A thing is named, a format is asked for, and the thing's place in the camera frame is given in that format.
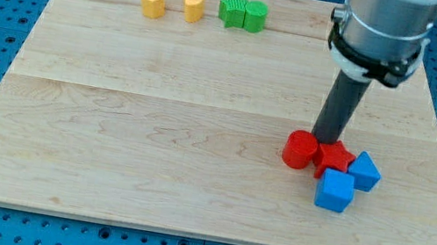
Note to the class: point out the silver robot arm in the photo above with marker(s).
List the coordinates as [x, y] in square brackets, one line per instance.
[381, 40]

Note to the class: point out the wooden board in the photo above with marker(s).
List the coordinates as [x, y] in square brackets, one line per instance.
[109, 116]

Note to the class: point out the red cylinder block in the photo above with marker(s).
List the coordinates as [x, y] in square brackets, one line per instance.
[299, 149]

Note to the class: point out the green star block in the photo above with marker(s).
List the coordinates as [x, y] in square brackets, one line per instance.
[232, 12]

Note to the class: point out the green cylinder block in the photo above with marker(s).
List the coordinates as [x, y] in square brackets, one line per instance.
[255, 16]

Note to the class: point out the red star block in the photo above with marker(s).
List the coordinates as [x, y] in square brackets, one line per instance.
[333, 156]

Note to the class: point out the yellow heart block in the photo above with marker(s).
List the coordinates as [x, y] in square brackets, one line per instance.
[193, 10]

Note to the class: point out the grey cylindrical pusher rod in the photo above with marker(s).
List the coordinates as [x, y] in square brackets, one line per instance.
[338, 108]

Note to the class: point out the blue cube block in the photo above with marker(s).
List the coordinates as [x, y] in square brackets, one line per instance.
[335, 190]

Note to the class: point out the yellow hexagon block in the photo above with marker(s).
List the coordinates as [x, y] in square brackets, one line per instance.
[153, 8]

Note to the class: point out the blue triangle block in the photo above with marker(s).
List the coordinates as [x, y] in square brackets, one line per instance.
[364, 171]

